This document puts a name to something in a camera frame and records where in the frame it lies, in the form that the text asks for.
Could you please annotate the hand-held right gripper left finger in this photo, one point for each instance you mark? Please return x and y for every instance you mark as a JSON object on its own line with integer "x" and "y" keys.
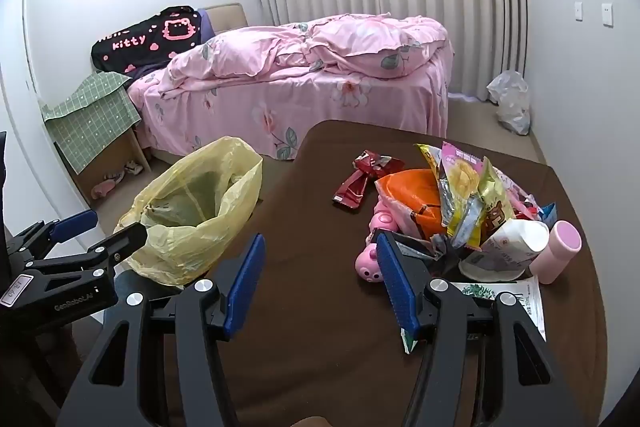
{"x": 245, "y": 287}

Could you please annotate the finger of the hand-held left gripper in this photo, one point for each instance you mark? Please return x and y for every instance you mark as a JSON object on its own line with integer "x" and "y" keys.
{"x": 75, "y": 224}
{"x": 125, "y": 241}

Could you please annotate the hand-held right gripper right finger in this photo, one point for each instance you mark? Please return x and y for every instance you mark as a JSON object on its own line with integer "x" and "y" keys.
{"x": 397, "y": 287}

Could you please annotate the yellow plastic garbage bag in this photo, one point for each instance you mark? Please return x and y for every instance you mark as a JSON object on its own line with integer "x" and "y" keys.
{"x": 175, "y": 242}

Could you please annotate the orange plastic bag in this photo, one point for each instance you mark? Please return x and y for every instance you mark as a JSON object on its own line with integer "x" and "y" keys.
{"x": 410, "y": 192}

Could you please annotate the red snack wrapper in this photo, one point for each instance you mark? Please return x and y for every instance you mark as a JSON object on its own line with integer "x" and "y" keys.
{"x": 357, "y": 187}

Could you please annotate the pile of snack wrappers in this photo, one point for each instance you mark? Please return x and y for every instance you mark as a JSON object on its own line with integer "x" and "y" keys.
{"x": 465, "y": 187}

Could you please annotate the green and white wrapper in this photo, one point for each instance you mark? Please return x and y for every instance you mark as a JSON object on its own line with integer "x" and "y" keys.
{"x": 520, "y": 302}

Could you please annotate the crushed white paper cup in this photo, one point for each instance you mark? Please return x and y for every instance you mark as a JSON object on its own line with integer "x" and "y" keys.
{"x": 515, "y": 242}

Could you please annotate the yellow snack packet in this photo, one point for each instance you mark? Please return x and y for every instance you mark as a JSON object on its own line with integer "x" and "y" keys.
{"x": 430, "y": 159}

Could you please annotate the pink caterpillar toy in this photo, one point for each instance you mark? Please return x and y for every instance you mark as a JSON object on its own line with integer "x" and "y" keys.
{"x": 367, "y": 264}

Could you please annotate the pink slipper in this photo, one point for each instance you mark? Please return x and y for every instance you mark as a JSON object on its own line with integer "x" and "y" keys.
{"x": 107, "y": 186}

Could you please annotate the wooden nightstand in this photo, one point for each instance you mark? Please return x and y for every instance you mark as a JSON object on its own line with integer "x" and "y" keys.
{"x": 107, "y": 162}

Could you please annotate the white sneaker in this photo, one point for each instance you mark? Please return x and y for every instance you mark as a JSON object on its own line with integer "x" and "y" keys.
{"x": 133, "y": 167}

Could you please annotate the green checked cloth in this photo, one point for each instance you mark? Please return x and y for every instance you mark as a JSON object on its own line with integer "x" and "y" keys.
{"x": 90, "y": 117}

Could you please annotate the pink cup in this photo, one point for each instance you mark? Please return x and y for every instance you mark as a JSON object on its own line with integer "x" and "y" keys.
{"x": 555, "y": 252}

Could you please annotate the bed with pink floral sheet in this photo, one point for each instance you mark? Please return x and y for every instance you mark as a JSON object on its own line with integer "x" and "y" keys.
{"x": 310, "y": 112}

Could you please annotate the black Hello Kitty pillow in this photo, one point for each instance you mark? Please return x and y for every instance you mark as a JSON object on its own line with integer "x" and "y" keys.
{"x": 145, "y": 39}

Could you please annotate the white plastic bag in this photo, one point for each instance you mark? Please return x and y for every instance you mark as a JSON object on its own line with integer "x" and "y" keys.
{"x": 510, "y": 99}

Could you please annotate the purple cloth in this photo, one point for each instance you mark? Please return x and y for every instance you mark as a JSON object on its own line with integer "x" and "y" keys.
{"x": 206, "y": 24}

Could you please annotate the beige headboard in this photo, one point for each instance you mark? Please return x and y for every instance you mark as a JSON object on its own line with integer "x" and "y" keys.
{"x": 227, "y": 19}

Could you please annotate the pink floral quilt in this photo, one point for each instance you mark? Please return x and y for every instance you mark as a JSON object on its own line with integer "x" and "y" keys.
{"x": 300, "y": 47}

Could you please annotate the white wall switch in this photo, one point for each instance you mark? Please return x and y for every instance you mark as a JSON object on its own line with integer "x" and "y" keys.
{"x": 579, "y": 11}
{"x": 607, "y": 14}

